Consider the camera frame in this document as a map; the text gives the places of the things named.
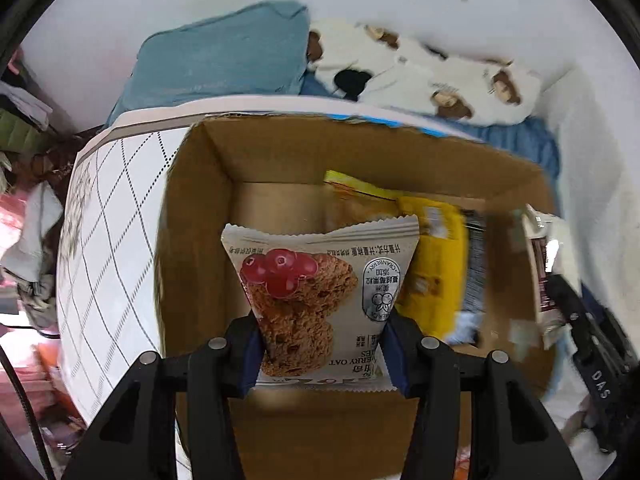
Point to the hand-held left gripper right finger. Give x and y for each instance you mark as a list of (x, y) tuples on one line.
[(397, 360)]

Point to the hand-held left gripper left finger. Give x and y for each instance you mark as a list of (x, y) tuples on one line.
[(247, 360)]

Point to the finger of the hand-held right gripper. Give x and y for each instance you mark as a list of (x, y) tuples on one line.
[(570, 310)]

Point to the white and brown snack packet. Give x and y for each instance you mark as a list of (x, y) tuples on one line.
[(540, 270)]

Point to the white oat cookie packet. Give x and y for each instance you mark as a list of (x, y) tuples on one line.
[(310, 285)]

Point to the cardboard box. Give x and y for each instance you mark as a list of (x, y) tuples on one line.
[(200, 210)]

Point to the dark striped snack packet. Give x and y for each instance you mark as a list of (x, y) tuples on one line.
[(475, 270)]

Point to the long yellow snack packet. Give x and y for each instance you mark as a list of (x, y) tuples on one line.
[(435, 260)]

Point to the white textured bedcover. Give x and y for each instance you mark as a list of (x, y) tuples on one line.
[(600, 185)]

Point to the blue bedsheet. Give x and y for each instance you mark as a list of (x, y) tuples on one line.
[(520, 140)]

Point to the round table with patterned cloth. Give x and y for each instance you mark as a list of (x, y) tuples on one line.
[(115, 220)]

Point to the white bear print pillow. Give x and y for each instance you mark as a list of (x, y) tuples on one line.
[(410, 75)]

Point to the teal pillow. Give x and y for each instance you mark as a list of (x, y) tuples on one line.
[(215, 60)]

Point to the olive green puffer jacket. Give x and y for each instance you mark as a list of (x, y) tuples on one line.
[(20, 130)]

